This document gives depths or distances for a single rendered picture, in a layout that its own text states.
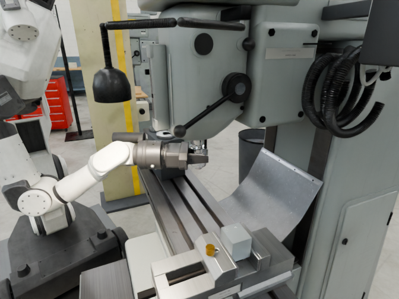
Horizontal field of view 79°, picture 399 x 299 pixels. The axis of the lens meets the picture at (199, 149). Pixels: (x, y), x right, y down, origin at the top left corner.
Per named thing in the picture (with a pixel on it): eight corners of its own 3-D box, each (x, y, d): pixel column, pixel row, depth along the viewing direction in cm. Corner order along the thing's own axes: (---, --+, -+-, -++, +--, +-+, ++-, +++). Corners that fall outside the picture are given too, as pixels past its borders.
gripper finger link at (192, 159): (208, 163, 73) (187, 163, 73) (208, 153, 71) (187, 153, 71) (208, 165, 71) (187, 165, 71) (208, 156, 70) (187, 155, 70)
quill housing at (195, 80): (180, 150, 59) (176, -1, 47) (159, 127, 77) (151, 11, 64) (247, 140, 66) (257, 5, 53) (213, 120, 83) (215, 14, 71)
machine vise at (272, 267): (165, 336, 51) (161, 301, 47) (150, 278, 64) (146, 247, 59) (295, 280, 63) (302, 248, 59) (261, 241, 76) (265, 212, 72)
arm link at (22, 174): (10, 226, 65) (-36, 150, 58) (28, 203, 77) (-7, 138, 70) (54, 211, 67) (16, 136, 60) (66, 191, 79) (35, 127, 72)
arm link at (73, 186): (100, 188, 70) (41, 226, 69) (103, 175, 80) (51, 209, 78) (75, 159, 67) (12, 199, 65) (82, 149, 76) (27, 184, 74)
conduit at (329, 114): (323, 146, 53) (345, 41, 45) (274, 125, 66) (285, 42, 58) (378, 134, 59) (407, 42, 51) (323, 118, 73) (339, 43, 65)
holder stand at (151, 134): (161, 181, 109) (158, 140, 101) (145, 162, 126) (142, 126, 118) (185, 175, 114) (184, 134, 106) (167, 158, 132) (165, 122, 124)
